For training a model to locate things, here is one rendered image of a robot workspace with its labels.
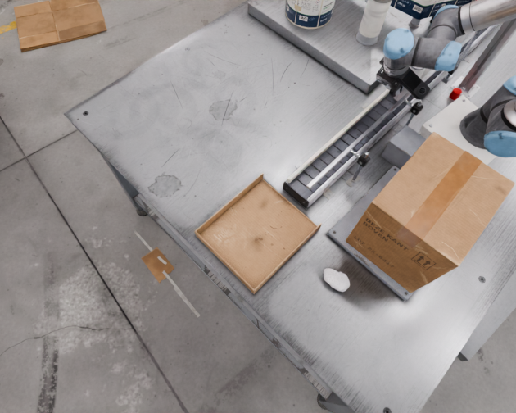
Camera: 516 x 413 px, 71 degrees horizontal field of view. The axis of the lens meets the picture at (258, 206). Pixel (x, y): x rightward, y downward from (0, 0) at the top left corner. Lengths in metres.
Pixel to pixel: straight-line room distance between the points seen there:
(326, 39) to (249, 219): 0.85
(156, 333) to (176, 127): 1.05
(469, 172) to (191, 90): 1.01
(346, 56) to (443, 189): 0.78
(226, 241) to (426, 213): 0.58
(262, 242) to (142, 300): 1.02
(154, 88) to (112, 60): 1.50
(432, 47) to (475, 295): 0.72
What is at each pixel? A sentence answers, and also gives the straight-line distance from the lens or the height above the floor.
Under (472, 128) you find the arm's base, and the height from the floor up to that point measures 0.93.
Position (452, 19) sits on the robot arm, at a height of 1.25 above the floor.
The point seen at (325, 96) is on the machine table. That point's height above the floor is 0.83.
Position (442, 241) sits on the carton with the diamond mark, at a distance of 0.94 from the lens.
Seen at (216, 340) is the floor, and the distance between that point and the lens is 1.91.
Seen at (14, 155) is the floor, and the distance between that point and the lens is 2.71.
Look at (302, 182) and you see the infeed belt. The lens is 1.19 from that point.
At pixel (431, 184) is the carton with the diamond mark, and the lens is 1.00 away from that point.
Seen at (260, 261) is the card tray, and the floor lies 0.83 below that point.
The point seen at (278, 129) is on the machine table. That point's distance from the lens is 1.36.
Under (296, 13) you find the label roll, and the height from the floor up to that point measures 0.93.
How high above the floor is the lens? 1.89
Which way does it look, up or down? 64 degrees down
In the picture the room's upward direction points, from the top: 3 degrees clockwise
